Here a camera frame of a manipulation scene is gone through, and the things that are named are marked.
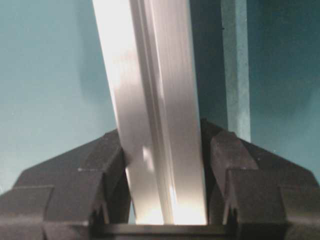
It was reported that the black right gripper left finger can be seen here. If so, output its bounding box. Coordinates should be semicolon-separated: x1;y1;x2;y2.
0;130;130;240

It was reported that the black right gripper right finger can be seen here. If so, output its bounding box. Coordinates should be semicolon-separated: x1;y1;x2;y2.
200;119;320;240

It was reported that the silver aluminium extrusion rail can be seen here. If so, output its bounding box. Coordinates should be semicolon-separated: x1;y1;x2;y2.
93;0;208;225

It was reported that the teal raised foam strip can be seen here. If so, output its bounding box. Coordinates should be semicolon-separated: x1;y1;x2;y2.
221;0;251;142

